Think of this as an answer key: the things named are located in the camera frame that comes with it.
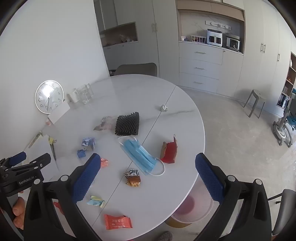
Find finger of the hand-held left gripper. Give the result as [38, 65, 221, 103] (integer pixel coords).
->
[13, 152, 52, 177]
[0, 151, 27, 168]

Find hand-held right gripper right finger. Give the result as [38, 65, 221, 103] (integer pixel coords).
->
[195, 152, 273, 241]

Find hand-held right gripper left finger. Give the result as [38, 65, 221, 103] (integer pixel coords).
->
[23, 153, 102, 241]

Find red brown paper bag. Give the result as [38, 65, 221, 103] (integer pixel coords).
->
[159, 134, 178, 164]

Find translucent trash bin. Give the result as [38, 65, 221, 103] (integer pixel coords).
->
[165, 176, 214, 229]

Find person's left hand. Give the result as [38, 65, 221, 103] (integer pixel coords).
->
[11, 190, 27, 230]

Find white paper sheet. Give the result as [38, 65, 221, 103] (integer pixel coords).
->
[23, 134, 60, 186]

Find yellow blue crumpled paper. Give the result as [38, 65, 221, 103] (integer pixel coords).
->
[86, 195, 105, 208]

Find large blue crumpled paper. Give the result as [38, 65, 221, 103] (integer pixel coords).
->
[81, 137, 96, 151]

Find brown orange snack wrapper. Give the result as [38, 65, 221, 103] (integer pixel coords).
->
[124, 169, 142, 187]

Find orange snack packet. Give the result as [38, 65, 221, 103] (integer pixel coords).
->
[104, 213, 133, 230]

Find white card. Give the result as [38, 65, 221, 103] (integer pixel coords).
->
[48, 101, 71, 125]

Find blue face mask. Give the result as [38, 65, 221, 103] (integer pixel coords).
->
[118, 136, 165, 177]

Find clear plastic wrapper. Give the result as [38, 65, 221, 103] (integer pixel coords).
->
[93, 116, 119, 131]

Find black foam net sleeve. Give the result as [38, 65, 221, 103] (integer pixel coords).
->
[115, 112, 140, 136]

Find grey slipper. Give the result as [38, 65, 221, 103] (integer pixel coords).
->
[157, 230, 174, 241]

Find grey teal swivel chair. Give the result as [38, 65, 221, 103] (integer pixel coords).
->
[272, 88, 296, 148]

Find grey stool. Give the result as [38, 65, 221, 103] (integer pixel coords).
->
[243, 89, 268, 119]

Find white drawer cabinet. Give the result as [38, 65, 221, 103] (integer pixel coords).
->
[178, 40, 245, 100]

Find grey dining chair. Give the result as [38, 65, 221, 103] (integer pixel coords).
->
[114, 62, 158, 77]

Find open bookshelf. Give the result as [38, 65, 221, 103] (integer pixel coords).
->
[276, 51, 296, 116]

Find white tall cabinet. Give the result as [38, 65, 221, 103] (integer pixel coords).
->
[235, 0, 295, 112]

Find silver countertop oven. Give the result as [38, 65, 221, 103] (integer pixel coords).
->
[225, 33, 241, 50]

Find white countertop appliance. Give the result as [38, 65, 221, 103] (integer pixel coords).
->
[206, 28, 224, 46]

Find round white wall clock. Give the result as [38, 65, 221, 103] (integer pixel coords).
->
[35, 80, 65, 114]

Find wire dish rack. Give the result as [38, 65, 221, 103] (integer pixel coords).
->
[190, 34, 206, 44]

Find wooden wall niche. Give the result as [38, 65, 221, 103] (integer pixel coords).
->
[99, 22, 139, 48]

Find white wall rail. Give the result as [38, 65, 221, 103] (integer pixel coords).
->
[205, 20, 232, 30]

